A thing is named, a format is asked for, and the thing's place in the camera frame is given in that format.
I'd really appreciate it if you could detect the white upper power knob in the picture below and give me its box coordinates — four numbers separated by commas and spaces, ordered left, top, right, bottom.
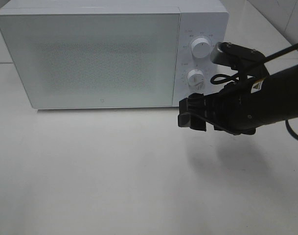
190, 36, 212, 59

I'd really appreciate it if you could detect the white microwave door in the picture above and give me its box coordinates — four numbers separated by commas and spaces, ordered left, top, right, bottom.
0, 14, 179, 109

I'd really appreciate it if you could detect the white timer knob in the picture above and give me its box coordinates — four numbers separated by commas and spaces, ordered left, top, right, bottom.
187, 70, 204, 88

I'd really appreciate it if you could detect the white microwave oven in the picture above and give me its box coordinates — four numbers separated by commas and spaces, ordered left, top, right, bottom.
0, 0, 229, 109

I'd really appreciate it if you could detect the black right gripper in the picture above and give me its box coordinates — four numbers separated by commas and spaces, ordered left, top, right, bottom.
178, 64, 269, 135

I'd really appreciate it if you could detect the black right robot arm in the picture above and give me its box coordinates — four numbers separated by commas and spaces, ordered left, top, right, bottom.
178, 64, 298, 135

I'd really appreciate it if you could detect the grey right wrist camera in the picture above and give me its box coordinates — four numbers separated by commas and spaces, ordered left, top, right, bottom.
210, 42, 265, 71

